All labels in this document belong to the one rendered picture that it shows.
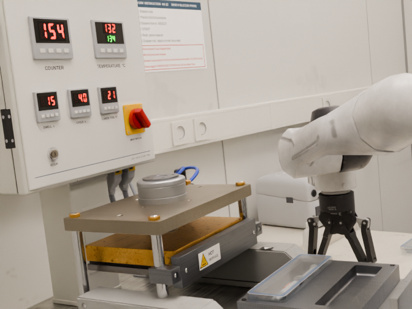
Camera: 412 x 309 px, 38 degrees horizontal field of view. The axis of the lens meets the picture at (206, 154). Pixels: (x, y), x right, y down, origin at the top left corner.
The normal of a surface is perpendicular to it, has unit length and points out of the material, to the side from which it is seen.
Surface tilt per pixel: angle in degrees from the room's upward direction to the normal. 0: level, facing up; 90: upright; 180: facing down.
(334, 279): 0
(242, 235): 90
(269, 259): 90
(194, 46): 90
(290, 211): 91
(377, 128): 125
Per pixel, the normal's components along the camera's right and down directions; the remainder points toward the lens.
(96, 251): -0.52, 0.14
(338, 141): -0.74, 0.35
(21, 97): 0.85, -0.03
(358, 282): -0.11, -0.99
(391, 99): -0.44, -0.22
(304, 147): -0.96, 0.12
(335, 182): -0.15, 0.15
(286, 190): -0.72, 0.06
